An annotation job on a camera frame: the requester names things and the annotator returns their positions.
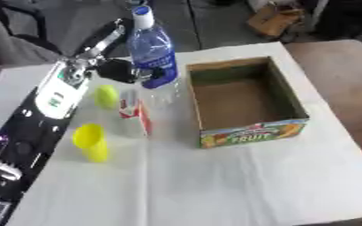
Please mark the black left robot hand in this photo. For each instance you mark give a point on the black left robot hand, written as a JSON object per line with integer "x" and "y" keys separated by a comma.
{"x": 116, "y": 70}

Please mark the clear plastic bottle blue label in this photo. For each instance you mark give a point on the clear plastic bottle blue label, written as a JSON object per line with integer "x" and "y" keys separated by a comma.
{"x": 152, "y": 50}

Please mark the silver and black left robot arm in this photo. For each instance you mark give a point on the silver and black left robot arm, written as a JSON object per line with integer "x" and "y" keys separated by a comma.
{"x": 60, "y": 94}

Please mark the open cardboard box fruit print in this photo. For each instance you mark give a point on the open cardboard box fruit print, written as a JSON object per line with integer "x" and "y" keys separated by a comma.
{"x": 240, "y": 103}

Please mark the brown cardboard box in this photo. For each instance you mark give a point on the brown cardboard box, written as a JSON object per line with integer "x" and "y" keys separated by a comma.
{"x": 273, "y": 20}

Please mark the yellow-green ball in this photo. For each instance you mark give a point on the yellow-green ball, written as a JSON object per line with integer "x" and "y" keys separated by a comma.
{"x": 107, "y": 96}

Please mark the red and white carton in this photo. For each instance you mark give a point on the red and white carton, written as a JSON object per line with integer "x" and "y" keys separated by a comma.
{"x": 138, "y": 113}

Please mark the yellow plastic cup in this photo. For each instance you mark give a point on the yellow plastic cup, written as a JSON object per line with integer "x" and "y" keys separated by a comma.
{"x": 91, "y": 142}

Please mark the black chair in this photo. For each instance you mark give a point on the black chair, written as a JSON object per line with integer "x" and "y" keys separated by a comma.
{"x": 37, "y": 32}

